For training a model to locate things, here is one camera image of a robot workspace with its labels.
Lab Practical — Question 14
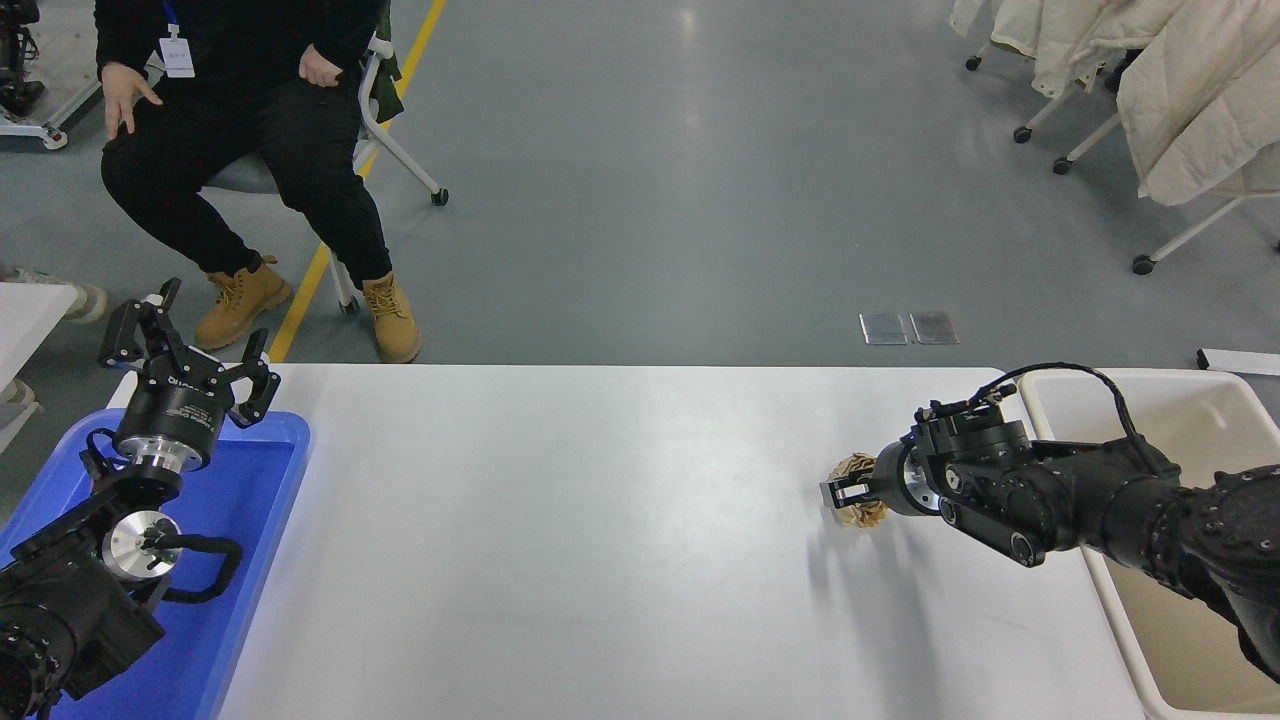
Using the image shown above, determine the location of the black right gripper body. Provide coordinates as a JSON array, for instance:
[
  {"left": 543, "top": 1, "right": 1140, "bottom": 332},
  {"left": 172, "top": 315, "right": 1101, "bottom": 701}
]
[{"left": 872, "top": 445, "right": 907, "bottom": 517}]

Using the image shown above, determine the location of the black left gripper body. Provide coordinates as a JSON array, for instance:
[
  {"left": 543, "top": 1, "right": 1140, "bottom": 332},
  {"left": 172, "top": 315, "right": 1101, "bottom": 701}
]
[{"left": 116, "top": 355, "right": 237, "bottom": 459}]

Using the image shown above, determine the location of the tan paper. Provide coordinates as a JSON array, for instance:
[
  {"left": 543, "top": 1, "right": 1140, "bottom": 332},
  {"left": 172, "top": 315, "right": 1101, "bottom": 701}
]
[{"left": 828, "top": 452, "right": 891, "bottom": 529}]

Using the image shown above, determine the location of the person's right hand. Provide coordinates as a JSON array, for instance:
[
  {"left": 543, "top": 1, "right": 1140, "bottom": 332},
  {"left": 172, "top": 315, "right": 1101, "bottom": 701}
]
[{"left": 100, "top": 62, "right": 164, "bottom": 141}]

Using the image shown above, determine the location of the person's left hand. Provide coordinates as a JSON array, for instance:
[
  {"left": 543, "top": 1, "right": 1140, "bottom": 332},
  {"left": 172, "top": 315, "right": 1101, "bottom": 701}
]
[{"left": 298, "top": 45, "right": 346, "bottom": 89}]

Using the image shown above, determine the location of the person's tan right boot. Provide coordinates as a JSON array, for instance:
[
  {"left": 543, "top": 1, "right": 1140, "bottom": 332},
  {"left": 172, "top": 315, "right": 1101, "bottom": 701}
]
[{"left": 193, "top": 255, "right": 294, "bottom": 351}]

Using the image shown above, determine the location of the person's tan boot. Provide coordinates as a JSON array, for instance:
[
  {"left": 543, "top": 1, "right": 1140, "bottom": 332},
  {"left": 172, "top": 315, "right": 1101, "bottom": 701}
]
[
  {"left": 360, "top": 270, "right": 422, "bottom": 364},
  {"left": 193, "top": 255, "right": 294, "bottom": 351}
]

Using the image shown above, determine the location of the small white table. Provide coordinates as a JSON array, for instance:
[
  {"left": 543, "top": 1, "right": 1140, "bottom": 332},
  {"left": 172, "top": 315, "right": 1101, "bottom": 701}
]
[{"left": 0, "top": 282, "right": 81, "bottom": 393}]

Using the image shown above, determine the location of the blue plastic tray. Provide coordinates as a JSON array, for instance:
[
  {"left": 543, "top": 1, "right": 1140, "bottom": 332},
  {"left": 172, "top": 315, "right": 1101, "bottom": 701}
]
[{"left": 0, "top": 408, "right": 313, "bottom": 720}]

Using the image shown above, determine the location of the person's tan left boot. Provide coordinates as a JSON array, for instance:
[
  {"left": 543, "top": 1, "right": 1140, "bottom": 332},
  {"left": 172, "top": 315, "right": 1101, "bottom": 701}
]
[{"left": 360, "top": 270, "right": 422, "bottom": 364}]

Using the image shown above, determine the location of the grey wheeled platform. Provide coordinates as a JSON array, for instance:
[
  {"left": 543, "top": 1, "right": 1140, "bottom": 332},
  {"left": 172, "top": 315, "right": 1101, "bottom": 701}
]
[{"left": 0, "top": 28, "right": 106, "bottom": 151}]

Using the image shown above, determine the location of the person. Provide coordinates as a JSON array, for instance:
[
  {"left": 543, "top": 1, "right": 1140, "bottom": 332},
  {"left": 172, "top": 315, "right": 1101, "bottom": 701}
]
[{"left": 93, "top": 0, "right": 423, "bottom": 364}]

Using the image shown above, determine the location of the black machine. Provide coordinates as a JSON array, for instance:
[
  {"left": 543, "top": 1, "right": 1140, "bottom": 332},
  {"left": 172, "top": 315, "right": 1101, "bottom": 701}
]
[{"left": 0, "top": 0, "right": 46, "bottom": 116}]

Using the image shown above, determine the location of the large pale plastic bin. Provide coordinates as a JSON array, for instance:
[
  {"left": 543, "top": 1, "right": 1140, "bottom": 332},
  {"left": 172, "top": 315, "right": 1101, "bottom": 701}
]
[{"left": 1018, "top": 368, "right": 1280, "bottom": 720}]

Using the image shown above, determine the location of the dark green jacket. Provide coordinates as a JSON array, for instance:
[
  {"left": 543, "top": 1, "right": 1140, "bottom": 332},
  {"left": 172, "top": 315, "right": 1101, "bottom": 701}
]
[{"left": 373, "top": 0, "right": 404, "bottom": 98}]

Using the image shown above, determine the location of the white flat bar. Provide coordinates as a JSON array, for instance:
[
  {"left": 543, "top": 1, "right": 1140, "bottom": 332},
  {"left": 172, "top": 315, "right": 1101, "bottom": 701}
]
[{"left": 1197, "top": 348, "right": 1280, "bottom": 378}]

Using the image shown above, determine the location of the large cream puffer coat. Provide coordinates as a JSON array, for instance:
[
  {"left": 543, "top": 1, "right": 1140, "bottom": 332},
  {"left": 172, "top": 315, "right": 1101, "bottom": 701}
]
[{"left": 1117, "top": 0, "right": 1280, "bottom": 208}]

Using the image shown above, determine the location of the grey chair with white frame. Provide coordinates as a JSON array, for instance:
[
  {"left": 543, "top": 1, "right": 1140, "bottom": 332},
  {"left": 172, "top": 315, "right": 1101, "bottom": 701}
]
[{"left": 200, "top": 35, "right": 449, "bottom": 313}]

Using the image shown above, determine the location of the badge on blue lanyard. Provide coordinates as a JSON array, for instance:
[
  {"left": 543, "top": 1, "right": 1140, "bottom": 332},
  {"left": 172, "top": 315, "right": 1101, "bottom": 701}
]
[{"left": 158, "top": 0, "right": 197, "bottom": 79}]

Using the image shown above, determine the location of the white chair frame with casters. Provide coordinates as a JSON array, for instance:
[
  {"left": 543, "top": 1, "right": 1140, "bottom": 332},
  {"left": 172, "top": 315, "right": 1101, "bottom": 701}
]
[
  {"left": 964, "top": 30, "right": 1076, "bottom": 144},
  {"left": 1052, "top": 110, "right": 1280, "bottom": 276}
]

